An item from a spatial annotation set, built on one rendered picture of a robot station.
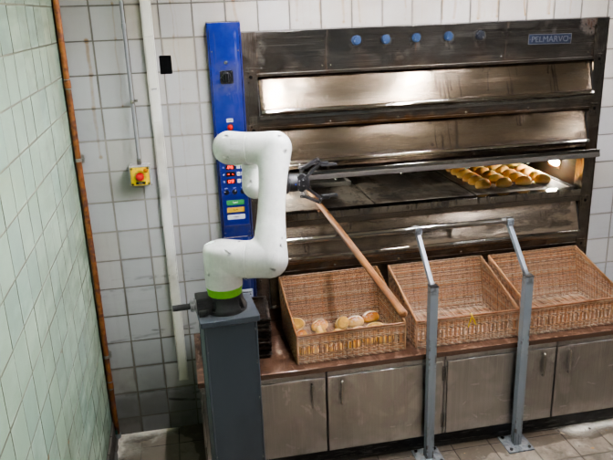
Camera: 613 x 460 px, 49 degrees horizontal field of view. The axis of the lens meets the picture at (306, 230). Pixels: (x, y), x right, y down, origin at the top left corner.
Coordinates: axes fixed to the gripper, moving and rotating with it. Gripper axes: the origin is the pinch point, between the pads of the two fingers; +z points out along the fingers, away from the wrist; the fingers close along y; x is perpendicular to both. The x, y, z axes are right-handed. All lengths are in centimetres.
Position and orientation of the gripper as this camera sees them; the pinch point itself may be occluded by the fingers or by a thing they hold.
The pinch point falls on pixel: (334, 179)
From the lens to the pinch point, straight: 293.5
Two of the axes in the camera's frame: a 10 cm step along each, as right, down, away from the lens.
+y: 0.3, 9.5, 3.1
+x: 1.9, 3.0, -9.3
